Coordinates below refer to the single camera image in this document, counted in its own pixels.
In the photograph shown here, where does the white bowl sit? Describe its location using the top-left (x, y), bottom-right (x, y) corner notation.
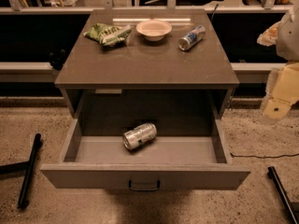
top-left (136, 20), bottom-right (172, 41)

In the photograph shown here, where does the green chip bag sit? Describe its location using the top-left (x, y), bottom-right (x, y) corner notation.
top-left (83, 23), bottom-right (132, 47)

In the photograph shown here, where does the silver 7up can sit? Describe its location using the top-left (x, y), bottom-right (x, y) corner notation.
top-left (122, 123), bottom-right (157, 150)

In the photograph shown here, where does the black object beside cabinet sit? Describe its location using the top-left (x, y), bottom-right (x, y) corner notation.
top-left (49, 49), bottom-right (66, 70)

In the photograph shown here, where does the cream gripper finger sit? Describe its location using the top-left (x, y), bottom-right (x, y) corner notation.
top-left (260, 62), bottom-right (299, 121)
top-left (257, 21), bottom-right (279, 47)

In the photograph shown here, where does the black stand leg right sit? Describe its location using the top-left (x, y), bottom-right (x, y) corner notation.
top-left (268, 166), bottom-right (299, 224)

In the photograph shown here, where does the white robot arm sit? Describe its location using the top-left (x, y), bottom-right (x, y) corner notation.
top-left (257, 3), bottom-right (299, 123)

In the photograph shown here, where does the black floor cable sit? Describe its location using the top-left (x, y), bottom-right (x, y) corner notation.
top-left (229, 152), bottom-right (299, 160)

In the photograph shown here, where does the grey cabinet counter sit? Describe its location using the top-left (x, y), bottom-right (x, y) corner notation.
top-left (55, 7), bottom-right (239, 113)

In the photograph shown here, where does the black drawer handle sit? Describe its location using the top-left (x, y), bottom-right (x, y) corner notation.
top-left (128, 180), bottom-right (161, 192)

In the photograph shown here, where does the blue silver soda can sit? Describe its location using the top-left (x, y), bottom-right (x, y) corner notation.
top-left (178, 25), bottom-right (206, 51)

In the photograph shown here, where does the open grey top drawer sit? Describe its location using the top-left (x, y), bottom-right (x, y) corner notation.
top-left (40, 89), bottom-right (251, 191)

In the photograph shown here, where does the black stand leg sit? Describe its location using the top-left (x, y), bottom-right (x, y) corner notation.
top-left (0, 133), bottom-right (43, 210)
top-left (268, 166), bottom-right (299, 224)

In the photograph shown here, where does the black stand leg left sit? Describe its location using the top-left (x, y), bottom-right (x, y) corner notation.
top-left (0, 133), bottom-right (43, 210)

